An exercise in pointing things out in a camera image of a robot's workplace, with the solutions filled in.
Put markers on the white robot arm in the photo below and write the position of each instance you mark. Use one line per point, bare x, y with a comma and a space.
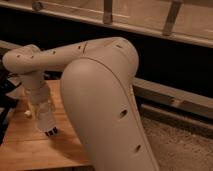
96, 89

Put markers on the grey metal beam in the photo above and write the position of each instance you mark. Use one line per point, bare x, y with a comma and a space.
187, 101

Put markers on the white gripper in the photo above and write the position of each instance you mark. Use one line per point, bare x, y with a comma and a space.
42, 107

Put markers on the metal rail frame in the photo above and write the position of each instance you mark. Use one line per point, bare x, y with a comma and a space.
188, 21

